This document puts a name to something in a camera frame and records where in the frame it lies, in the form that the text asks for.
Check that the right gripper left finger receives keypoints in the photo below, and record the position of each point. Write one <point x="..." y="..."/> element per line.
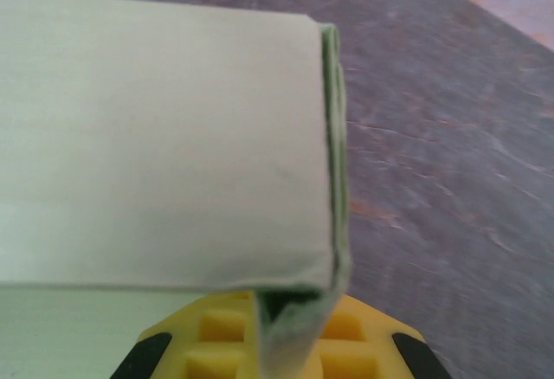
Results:
<point x="216" y="344"/>

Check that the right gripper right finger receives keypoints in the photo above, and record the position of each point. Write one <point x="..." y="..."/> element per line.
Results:
<point x="359" y="344"/>

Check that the light green paper box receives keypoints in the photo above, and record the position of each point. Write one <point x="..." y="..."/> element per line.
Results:
<point x="151" y="136"/>

